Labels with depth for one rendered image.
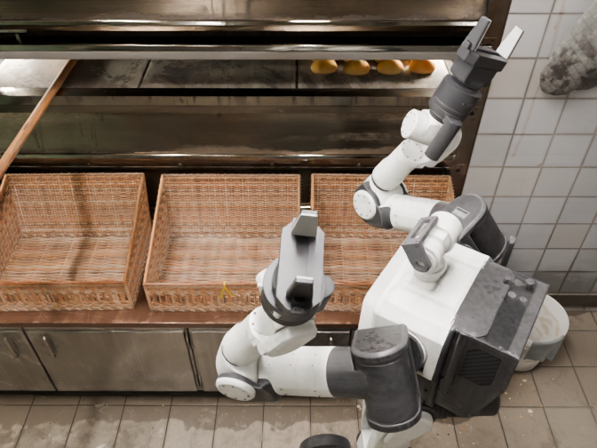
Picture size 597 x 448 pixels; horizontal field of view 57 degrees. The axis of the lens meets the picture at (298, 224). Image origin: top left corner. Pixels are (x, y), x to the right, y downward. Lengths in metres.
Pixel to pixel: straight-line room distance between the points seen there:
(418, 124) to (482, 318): 0.43
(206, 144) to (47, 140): 0.60
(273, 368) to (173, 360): 1.25
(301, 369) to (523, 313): 0.41
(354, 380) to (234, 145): 1.35
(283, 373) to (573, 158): 1.68
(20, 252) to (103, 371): 0.59
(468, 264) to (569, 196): 1.45
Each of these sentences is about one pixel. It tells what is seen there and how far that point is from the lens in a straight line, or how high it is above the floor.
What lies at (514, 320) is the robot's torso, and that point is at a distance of 1.08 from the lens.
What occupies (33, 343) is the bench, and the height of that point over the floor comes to 0.44.
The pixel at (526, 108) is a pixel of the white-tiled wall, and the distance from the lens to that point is 2.22.
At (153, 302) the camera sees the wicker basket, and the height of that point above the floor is 0.63.
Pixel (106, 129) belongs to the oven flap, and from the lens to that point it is 2.24.
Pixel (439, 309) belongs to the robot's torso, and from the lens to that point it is 1.05.
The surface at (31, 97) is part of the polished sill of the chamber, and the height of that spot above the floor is 1.17.
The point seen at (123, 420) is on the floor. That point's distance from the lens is 2.58.
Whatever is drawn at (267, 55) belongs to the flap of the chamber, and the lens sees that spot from 1.80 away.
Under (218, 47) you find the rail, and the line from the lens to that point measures 1.81.
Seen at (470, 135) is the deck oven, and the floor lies 1.01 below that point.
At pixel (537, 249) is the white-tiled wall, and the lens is 2.73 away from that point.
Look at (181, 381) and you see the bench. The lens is 2.41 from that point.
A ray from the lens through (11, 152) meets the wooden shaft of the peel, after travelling 1.92.
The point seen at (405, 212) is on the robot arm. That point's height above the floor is 1.32.
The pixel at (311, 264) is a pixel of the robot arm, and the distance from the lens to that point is 0.69.
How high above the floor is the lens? 2.19
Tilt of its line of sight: 43 degrees down
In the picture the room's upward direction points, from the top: straight up
